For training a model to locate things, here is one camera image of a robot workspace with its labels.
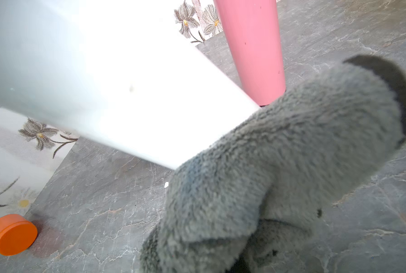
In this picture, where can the grey cloth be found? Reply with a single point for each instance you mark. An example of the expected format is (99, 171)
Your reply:
(259, 190)

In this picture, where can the white thermos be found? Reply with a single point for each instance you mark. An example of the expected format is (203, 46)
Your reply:
(115, 72)

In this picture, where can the pink thermos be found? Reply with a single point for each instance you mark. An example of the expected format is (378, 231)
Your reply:
(252, 32)

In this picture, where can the orange cap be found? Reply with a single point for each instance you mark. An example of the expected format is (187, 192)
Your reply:
(16, 234)

